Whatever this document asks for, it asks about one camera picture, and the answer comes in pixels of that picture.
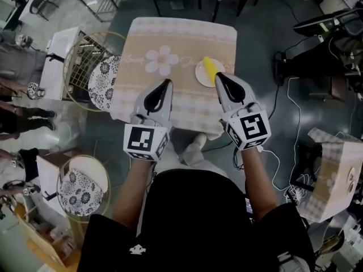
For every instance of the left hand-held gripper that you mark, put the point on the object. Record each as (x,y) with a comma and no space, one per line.
(141,140)

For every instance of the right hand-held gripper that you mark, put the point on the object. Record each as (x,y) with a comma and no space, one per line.
(249,129)

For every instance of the yellow banana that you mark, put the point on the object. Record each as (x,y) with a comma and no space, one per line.
(210,68)

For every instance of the white round plate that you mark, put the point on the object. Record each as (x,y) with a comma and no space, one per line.
(202,74)

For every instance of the person's left forearm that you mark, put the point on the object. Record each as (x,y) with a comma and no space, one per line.
(130,197)

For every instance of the person's right forearm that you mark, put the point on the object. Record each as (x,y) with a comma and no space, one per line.
(259,186)

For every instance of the person's white shoe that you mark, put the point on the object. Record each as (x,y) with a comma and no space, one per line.
(200,140)

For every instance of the floral seat cushion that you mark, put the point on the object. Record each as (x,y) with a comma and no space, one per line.
(103,81)
(80,193)

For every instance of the checked floral tablecloth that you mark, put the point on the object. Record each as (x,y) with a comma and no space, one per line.
(181,38)
(334,180)

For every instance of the clear plastic basin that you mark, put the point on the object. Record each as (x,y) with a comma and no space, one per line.
(66,132)

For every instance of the black faucet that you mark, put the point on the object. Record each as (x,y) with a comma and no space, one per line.
(55,57)
(51,195)

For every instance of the black mesh office chair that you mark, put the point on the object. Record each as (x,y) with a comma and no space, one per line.
(326,24)

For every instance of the person's black shirt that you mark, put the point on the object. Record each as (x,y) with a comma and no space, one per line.
(195,225)

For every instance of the small white bowl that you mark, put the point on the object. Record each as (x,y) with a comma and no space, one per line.
(353,174)
(351,187)

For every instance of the black armchair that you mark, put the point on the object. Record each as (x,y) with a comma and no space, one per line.
(42,6)

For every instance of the wooden crate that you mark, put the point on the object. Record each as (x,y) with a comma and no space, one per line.
(39,245)

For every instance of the black metal table frame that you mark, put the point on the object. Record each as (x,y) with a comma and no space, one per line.
(303,157)

